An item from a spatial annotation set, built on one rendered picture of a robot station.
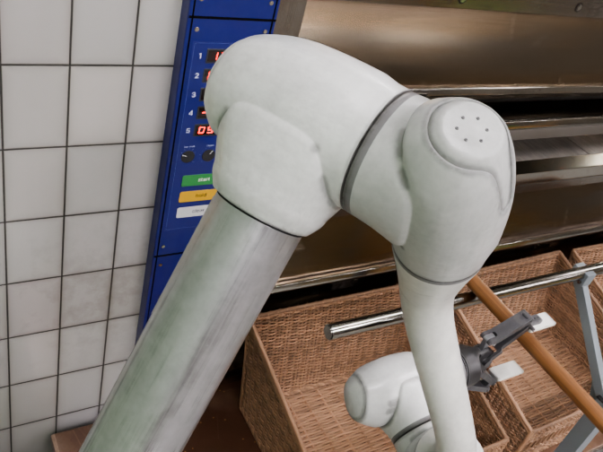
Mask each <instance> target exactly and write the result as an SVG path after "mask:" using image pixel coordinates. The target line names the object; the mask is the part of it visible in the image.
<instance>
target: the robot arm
mask: <svg viewBox="0 0 603 452"><path fill-rule="evenodd" d="M204 104H205V113H206V117H207V120H208V123H209V126H210V127H211V129H212V130H213V131H214V133H215V134H216V135H217V137H216V147H215V157H214V165H213V186H214V188H215V189H216V190H217V191H216V193H215V195H214V196H213V198H212V200H211V202H210V203H209V205H208V206H207V208H206V210H205V213H204V215H203V216H202V218H201V220H200V222H199V224H198V225H197V228H196V230H195V231H194V233H193V235H192V237H191V239H190V241H189V243H188V245H187V246H186V248H185V250H184V252H183V254H182V256H181V258H180V260H179V261H178V263H177V265H176V267H175V269H174V271H173V273H172V275H171V276H170V279H169V280H168V282H167V284H166V286H165V288H164V290H163V291H162V294H161V296H160V298H159V299H158V301H157V303H156V305H155V306H154V308H153V311H152V313H151V314H152V315H151V316H150V318H149V320H148V322H147V324H146V325H145V327H144V330H143V332H142V333H141V335H140V337H139V338H138V340H137V342H136V344H135V347H134V349H133V351H132V352H131V353H130V355H129V357H128V359H127V362H126V364H125V366H124V368H123V369H122V370H121V372H120V374H119V376H118V379H117V381H116V383H115V384H114V386H113V388H112V389H111V391H110V393H109V396H108V398H107V399H106V401H105V403H104V405H103V406H102V408H101V410H100V413H99V414H98V416H97V418H96V420H95V422H94V424H93V425H92V427H91V429H90V431H89V433H88V435H87V437H86V439H85V441H84V443H83V444H82V446H81V448H80V450H79V452H182V451H183V449H184V447H185V446H186V445H187V443H188V440H189V438H190V437H191V435H192V433H193V431H194V429H195V428H196V426H197V424H198V422H199V421H200V419H201V417H202V415H203V413H204V412H205V409H206V407H207V406H208V405H209V403H210V401H211V399H212V398H213V396H214V393H215V391H216V390H217V388H218V387H219V385H220V383H221V382H222V380H223V377H224V375H225V374H226V372H227V370H228V368H229V367H230V366H231V364H232V361H233V360H234V358H235V356H236V354H237V352H238V351H239V349H240V347H241V345H242V344H243V342H244V340H245V338H246V336H247V335H248V333H249V330H250V329H251V328H252V326H253V324H254V322H255V321H256V319H257V317H258V314H259V313H260V311H261V309H262V308H263V306H264V305H265V303H266V301H267V298H268V297H269V295H270V293H271V291H272V290H273V289H274V287H275V284H276V282H277V281H278V279H279V277H280V275H281V274H282V272H283V270H284V268H285V267H286V265H287V263H288V261H289V259H290V258H291V256H292V254H293V251H294V250H295V249H296V247H297V245H298V243H299V242H300V240H301V238H302V236H303V237H307V236H309V235H310V234H311V233H313V232H315V231H316V230H319V229H320V228H321V227H322V226H323V225H324V224H325V223H326V222H327V221H328V220H329V219H330V218H331V217H332V216H333V215H335V214H336V213H337V212H338V211H339V210H340V209H343V210H345V211H347V212H348V213H350V214H351V215H353V216H354V217H356V218H357V219H359V220H361V221H362V222H364V223H366V224H367V225H369V226H370V227H372V228H373V229H374V230H376V231H377V232H378V233H379V234H380V235H381V236H383V237H384V238H385V239H387V240H388V241H389V242H390V243H392V250H393V254H394V257H395V262H396V266H397V272H398V287H399V296H400V303H401V308H402V314H403V319H404V323H405V328H406V334H407V338H408V341H409V344H410V348H411V352H397V353H393V354H390V355H387V356H383V357H381V358H378V359H377V360H374V361H371V362H368V363H366V364H364V365H362V366H361V367H360V368H359V369H357V370H356V371H355V372H354V373H353V374H352V376H351V377H350V378H349V379H348V380H347V381H346V382H345V388H344V399H345V407H346V410H347V411H348V413H349V415H350V416H351V417H352V418H353V419H354V420H355V421H356V422H359V423H361V424H363V425H366V426H370V427H373V428H377V427H380V428H381V429H382V430H383V431H384V432H385V433H386V434H387V435H388V437H389V438H390V440H391V441H392V443H393V445H394V447H395V449H396V451H397V452H484V450H483V449H482V447H481V445H480V443H479V442H478V441H477V439H476V431H475V425H474V420H473V415H472V411H471V406H470V402H469V397H468V390H470V391H477V392H485V393H486V392H488V391H489V390H490V386H493V385H495V383H496V382H497V381H498V382H499V381H502V380H505V379H507V378H512V377H515V376H517V375H519V374H522V373H523V372H524V370H523V369H522V368H521V367H520V366H519V365H518V364H517V363H516V361H509V362H506V363H503V364H500V365H497V366H494V367H492V368H489V366H490V365H491V363H492V361H493V360H494V359H495V358H497V357H498V356H499V355H501V354H502V353H503V349H504V348H505V347H506V346H508V345H509V344H510V343H512V342H513V341H515V340H516V339H518V338H519V337H520V336H522V335H523V334H525V333H526V332H527V331H528V332H529V333H532V332H535V331H538V330H541V329H544V328H548V327H550V326H555V324H556V322H555V321H554V320H553V319H552V318H551V317H550V316H548V314H547V313H546V312H543V313H539V314H536V315H533V316H531V315H530V314H529V313H528V312H527V311H526V310H525V309H523V310H522V311H520V312H519V313H517V314H515V315H513V316H512V317H509V318H508V319H506V320H504V321H503V322H502V323H500V324H499V325H497V326H495V327H493V328H491V329H489V330H486V331H484V332H483V333H481V335H480V336H481V337H482V338H483V340H482V342H481V343H478V344H476V345H475V346H473V347H472V346H468V345H465V344H459V342H458V337H457V333H456V327H455V321H454V313H453V303H454V299H455V296H456V295H457V294H458V292H459V291H460V290H461V289H462V288H463V287H464V286H465V284H466V283H467V282H468V281H470V280H471V279H472V278H473V277H474V276H475V275H476V274H477V273H478V272H479V270H480V269H481V267H482V266H483V264H484V262H485V260H486V259H487V258H488V257H489V256H490V255H491V253H492V252H493V251H494V249H495V248H496V246H497V245H498V243H499V241H500V238H501V236H502V234H503V230H504V228H505V225H506V222H507V220H508V218H509V215H510V211H511V206H512V201H513V197H514V190H515V183H516V161H515V153H514V148H513V143H512V139H511V134H510V131H509V129H508V127H507V126H506V124H505V122H504V121H503V119H502V118H501V117H500V116H499V115H498V114H497V113H496V112H495V111H494V110H493V109H491V108H490V107H488V106H487V105H485V104H484V103H482V102H480V101H477V100H472V99H469V98H463V97H448V98H437V99H432V100H429V99H427V98H425V97H423V96H421V95H419V94H417V93H415V92H413V91H410V90H409V89H408V88H406V87H404V86H402V85H401V84H399V83H397V82H396V81H395V80H393V79H392V78H391V77H389V76H388V75H387V74H385V73H383V72H382V71H380V70H378V69H376V68H374V67H372V66H370V65H367V64H365V63H364V62H362V61H360V60H358V59H356V58H353V57H351V56H348V55H347V54H344V53H342V52H340V51H338V50H335V49H333V48H330V47H327V46H325V45H322V44H320V43H318V42H315V41H312V40H308V39H302V38H297V37H293V36H286V35H275V34H261V35H254V36H250V37H247V38H245V39H241V40H239V41H237V42H235V43H233V44H232V45H230V46H229V47H228V48H227V49H226V50H225V51H224V52H223V53H222V54H221V55H220V56H219V58H218V59H217V60H216V62H215V64H214V66H213V68H212V70H211V72H210V74H209V76H208V79H207V83H206V87H205V96H204ZM489 346H493V347H494V348H495V350H496V352H494V351H493V350H492V349H491V348H490V347H489ZM487 368H489V370H488V371H489V372H490V373H489V372H488V371H487V370H486V369H487Z"/></svg>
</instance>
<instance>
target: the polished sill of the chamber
mask: <svg viewBox="0 0 603 452"><path fill-rule="evenodd" d="M597 175H603V153H597V154H588V155H579V156H569V157H560V158H550V159H541V160H531V161H516V183H515V186H516V185H523V184H531V183H538V182H546V181H553V180H560V179H568V178H582V177H589V176H597Z"/></svg>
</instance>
